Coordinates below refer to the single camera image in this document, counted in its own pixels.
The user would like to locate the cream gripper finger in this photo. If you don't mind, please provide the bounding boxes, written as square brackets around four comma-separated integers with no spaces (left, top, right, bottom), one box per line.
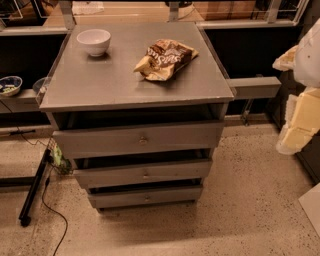
[272,45,298,71]
[276,87,320,155]

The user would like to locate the grey drawer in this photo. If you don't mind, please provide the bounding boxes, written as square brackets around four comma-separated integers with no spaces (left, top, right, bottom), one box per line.
[53,121,223,159]
[88,185,203,209]
[74,159,212,189]

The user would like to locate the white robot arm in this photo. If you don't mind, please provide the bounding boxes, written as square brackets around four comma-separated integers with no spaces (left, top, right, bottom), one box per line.
[272,19,320,155]

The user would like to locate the grey drawer cabinet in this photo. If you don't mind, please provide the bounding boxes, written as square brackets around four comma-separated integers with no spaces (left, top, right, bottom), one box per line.
[40,22,233,195]

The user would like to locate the grey bottom drawer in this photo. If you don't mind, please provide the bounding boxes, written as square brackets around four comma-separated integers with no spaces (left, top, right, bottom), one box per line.
[88,185,203,209]

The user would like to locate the grey top drawer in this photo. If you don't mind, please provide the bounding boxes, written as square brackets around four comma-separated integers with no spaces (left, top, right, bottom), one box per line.
[53,121,223,159]

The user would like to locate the grey side shelf right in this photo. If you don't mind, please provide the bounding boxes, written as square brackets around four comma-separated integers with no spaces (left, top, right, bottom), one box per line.
[227,77,281,100]

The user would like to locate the grey side shelf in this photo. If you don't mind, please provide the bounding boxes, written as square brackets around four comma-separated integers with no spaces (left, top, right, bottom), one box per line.
[227,77,281,100]
[0,89,39,114]

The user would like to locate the brown snack chip bag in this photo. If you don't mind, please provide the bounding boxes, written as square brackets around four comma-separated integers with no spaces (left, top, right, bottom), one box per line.
[134,39,199,81]

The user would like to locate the white ceramic bowl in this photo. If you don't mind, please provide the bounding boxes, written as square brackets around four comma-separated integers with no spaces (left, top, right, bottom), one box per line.
[77,29,111,56]

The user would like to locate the clear glass bowl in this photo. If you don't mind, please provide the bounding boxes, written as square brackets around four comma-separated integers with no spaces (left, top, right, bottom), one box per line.
[32,77,51,93]

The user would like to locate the grey side shelf left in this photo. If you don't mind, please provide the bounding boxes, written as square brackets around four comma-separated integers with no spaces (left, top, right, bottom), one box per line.
[0,89,39,114]

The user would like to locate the blue patterned bowl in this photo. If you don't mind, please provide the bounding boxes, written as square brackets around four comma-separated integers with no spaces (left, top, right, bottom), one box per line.
[0,76,23,97]

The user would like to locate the black table leg bar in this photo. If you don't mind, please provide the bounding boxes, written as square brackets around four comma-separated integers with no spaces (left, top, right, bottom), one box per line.
[19,149,50,227]

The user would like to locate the green item in wire basket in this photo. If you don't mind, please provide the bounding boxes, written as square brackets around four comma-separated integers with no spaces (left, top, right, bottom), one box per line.
[51,144,72,175]

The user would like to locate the black floor cable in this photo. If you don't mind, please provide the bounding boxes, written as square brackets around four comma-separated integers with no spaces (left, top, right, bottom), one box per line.
[0,99,69,256]

